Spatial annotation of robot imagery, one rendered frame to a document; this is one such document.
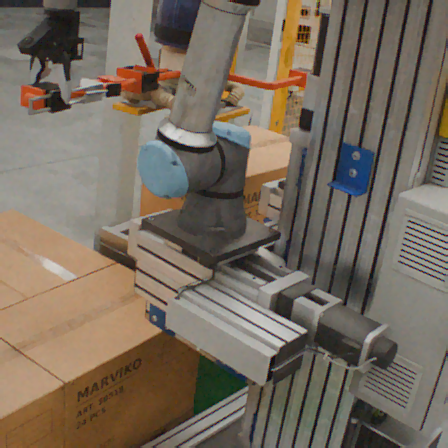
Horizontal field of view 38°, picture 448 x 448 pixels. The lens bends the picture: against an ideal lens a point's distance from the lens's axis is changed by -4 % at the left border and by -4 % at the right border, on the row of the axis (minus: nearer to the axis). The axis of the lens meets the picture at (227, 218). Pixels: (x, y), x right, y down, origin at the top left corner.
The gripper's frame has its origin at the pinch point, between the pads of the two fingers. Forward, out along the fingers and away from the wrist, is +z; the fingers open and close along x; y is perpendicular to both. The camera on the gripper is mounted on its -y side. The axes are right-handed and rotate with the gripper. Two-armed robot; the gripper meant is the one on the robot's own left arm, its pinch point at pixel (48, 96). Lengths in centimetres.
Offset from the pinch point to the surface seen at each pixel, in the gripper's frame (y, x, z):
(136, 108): 44.0, 6.6, 11.1
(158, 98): 40.7, -3.0, 5.6
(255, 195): 75, -21, 38
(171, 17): 49, 1, -16
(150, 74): 34.1, -4.1, -2.2
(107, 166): 143, 94, 76
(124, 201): 147, 85, 93
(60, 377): -5, -11, 71
